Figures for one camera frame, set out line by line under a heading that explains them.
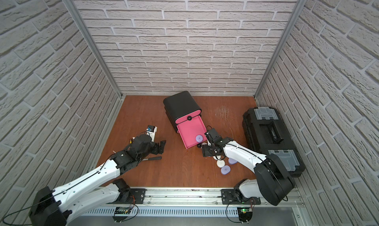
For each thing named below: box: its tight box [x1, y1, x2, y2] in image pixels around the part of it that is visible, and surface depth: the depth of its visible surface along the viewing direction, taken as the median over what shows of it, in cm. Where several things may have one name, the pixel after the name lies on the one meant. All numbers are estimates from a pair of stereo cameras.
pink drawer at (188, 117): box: [175, 110, 202, 124], surface depth 89 cm
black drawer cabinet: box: [162, 90, 202, 134], surface depth 96 cm
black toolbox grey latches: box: [242, 106, 306, 178], surface depth 82 cm
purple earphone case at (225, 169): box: [220, 164, 231, 176], surface depth 83 cm
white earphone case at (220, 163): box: [216, 159, 226, 169], surface depth 85 cm
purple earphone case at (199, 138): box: [195, 134, 204, 143], surface depth 92 cm
